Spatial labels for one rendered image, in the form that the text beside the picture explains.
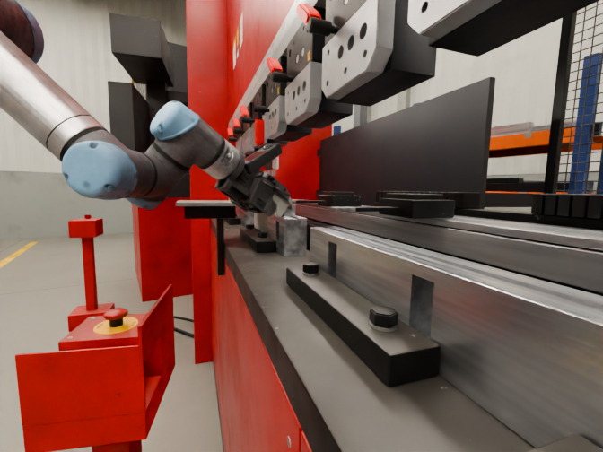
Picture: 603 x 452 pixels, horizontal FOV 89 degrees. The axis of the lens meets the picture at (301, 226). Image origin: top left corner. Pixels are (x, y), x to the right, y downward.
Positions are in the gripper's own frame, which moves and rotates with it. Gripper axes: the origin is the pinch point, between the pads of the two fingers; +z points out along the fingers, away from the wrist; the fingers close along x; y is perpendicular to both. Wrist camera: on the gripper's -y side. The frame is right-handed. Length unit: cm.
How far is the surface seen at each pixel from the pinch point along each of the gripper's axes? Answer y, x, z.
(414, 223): -2.4, 27.7, 11.9
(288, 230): 7.0, 2.7, 0.6
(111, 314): 36.3, -7.5, -23.8
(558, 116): -51, 49, 38
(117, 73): -310, -684, 46
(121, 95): -50, -133, -19
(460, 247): 3.5, 39.1, 7.8
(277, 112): -16.0, 0.7, -14.8
